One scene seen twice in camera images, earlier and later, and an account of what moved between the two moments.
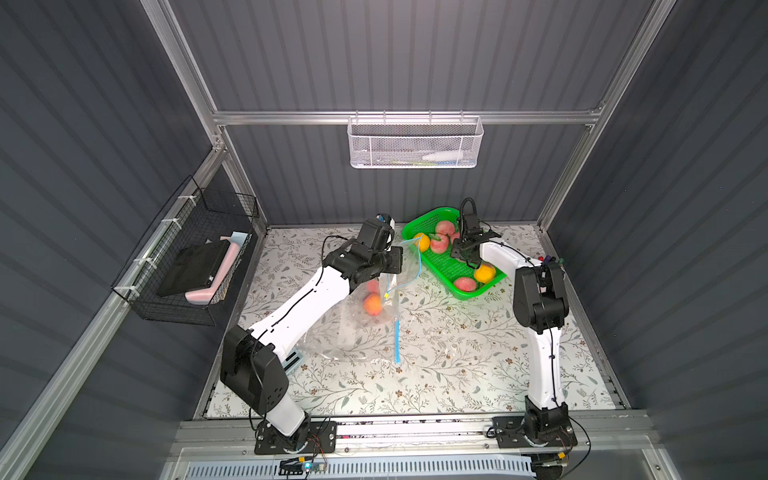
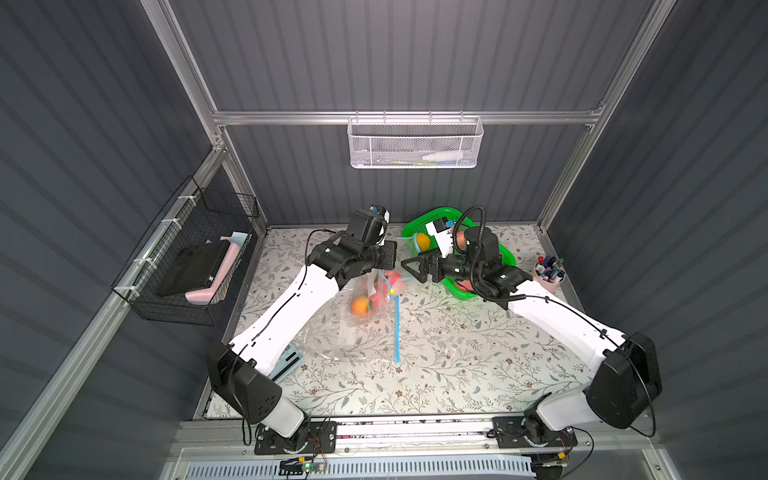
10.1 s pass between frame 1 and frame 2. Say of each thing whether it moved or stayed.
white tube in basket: stayed
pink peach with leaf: moved
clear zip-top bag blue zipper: stayed
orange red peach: moved
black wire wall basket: stayed
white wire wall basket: stayed
